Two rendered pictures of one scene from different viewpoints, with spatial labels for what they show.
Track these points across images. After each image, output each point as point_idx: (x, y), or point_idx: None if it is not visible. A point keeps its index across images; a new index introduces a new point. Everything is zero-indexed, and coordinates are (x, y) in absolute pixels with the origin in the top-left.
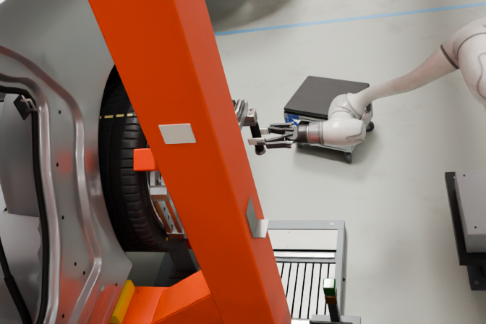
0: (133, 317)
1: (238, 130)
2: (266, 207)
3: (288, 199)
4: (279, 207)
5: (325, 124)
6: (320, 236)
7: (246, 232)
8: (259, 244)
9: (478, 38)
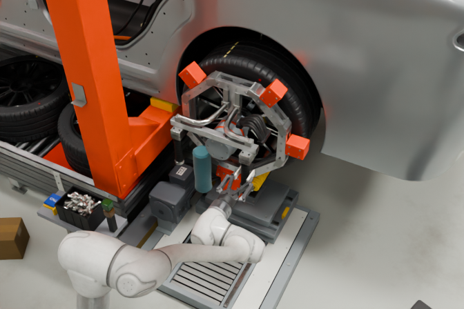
0: (151, 110)
1: (84, 53)
2: (322, 283)
3: (324, 305)
4: (316, 294)
5: (213, 210)
6: (250, 304)
7: (70, 88)
8: (86, 114)
9: (110, 245)
